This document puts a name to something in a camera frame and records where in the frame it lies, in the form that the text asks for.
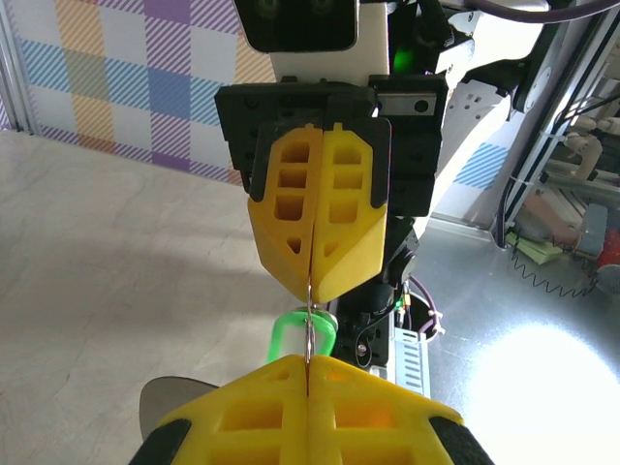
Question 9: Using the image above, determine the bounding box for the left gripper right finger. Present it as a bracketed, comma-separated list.
[307, 355, 496, 465]

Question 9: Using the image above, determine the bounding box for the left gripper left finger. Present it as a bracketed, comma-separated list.
[128, 355, 310, 465]

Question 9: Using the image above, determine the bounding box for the grey round plate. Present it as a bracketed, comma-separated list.
[139, 376, 218, 443]

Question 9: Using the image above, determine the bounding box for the green plastic key tag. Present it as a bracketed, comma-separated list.
[265, 309, 338, 367]

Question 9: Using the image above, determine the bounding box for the silver metal keyring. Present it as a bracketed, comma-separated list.
[302, 275, 322, 365]

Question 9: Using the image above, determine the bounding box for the grey metal sheet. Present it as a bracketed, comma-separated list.
[411, 217, 620, 465]

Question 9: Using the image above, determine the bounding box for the green paper pad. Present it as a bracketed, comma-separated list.
[506, 232, 566, 265]

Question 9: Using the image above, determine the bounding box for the beige jointed object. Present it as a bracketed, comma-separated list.
[546, 115, 605, 183]

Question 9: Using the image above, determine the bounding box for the red object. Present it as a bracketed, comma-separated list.
[596, 227, 620, 272]

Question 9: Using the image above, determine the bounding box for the grey slotted cable duct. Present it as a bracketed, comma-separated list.
[391, 328, 430, 398]

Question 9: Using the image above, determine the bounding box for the aluminium frame post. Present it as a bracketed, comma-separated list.
[0, 0, 41, 136]
[493, 0, 620, 248]

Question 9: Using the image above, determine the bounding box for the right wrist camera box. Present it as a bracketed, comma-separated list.
[232, 0, 391, 83]

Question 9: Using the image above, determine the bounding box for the black zigzag cord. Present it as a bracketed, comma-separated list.
[511, 249, 597, 297]

